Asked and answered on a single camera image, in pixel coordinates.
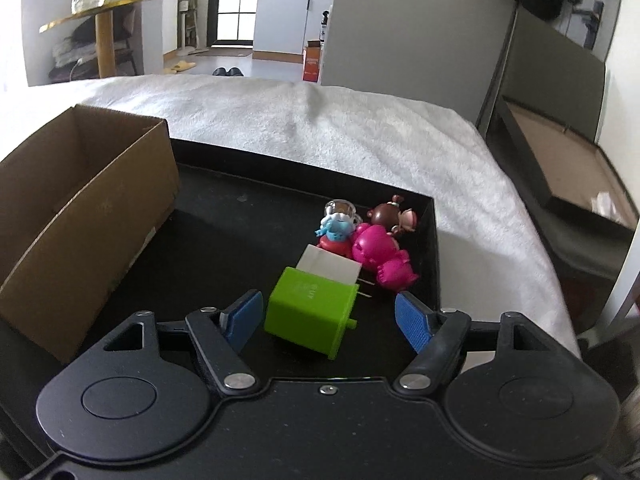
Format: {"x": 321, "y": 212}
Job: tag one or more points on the black slipper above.
{"x": 235, "y": 71}
{"x": 220, "y": 71}

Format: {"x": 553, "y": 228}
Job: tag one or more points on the pink pig toy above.
{"x": 380, "y": 257}

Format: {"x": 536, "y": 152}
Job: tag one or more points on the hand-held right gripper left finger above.
{"x": 245, "y": 317}

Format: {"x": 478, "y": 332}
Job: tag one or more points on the small clear glass cup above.
{"x": 342, "y": 207}

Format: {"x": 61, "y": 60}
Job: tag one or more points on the brown-haired doll figurine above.
{"x": 387, "y": 215}

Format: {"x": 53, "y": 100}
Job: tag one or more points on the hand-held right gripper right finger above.
{"x": 412, "y": 322}

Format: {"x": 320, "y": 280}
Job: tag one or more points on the white plug adapter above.
{"x": 330, "y": 266}

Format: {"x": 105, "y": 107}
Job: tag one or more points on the dark spray bottle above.
{"x": 325, "y": 27}

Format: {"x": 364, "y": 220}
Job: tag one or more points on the blue and red figurine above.
{"x": 332, "y": 235}

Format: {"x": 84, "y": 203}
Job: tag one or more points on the white tissue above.
{"x": 606, "y": 206}

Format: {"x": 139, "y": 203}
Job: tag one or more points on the white standing fan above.
{"x": 186, "y": 20}

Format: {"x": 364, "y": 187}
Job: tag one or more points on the white kitchen cabinet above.
{"x": 285, "y": 20}

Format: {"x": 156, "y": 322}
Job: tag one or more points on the orange carton box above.
{"x": 311, "y": 62}

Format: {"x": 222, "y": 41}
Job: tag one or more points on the green plastic toy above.
{"x": 305, "y": 310}

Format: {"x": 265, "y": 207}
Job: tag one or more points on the round gold-top table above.
{"x": 105, "y": 25}

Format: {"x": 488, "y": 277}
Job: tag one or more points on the black tray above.
{"x": 240, "y": 240}

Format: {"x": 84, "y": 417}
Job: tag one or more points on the brown cardboard box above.
{"x": 85, "y": 195}

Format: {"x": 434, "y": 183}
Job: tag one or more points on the stack of folded items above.
{"x": 70, "y": 55}

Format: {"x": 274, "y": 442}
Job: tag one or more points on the yellow slippers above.
{"x": 181, "y": 66}

